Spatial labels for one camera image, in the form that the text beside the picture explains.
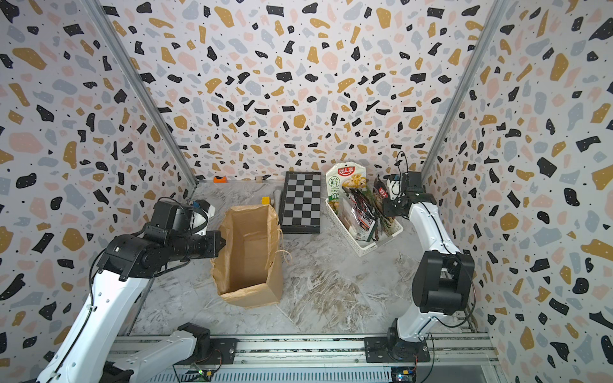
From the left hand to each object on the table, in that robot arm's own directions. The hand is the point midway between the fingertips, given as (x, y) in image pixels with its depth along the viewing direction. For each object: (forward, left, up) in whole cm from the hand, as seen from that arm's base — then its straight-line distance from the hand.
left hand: (228, 241), depth 67 cm
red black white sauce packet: (+25, -49, -5) cm, 55 cm away
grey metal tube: (+42, -6, -26) cm, 49 cm away
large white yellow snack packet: (+40, -38, -12) cm, 56 cm away
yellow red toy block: (+36, -2, -24) cm, 43 cm away
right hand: (+22, -52, -11) cm, 58 cm away
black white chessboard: (+36, -17, -26) cm, 47 cm away
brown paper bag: (+4, +1, -26) cm, 27 cm away
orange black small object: (+54, +26, -28) cm, 66 cm away
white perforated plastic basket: (+10, -42, -21) cm, 48 cm away
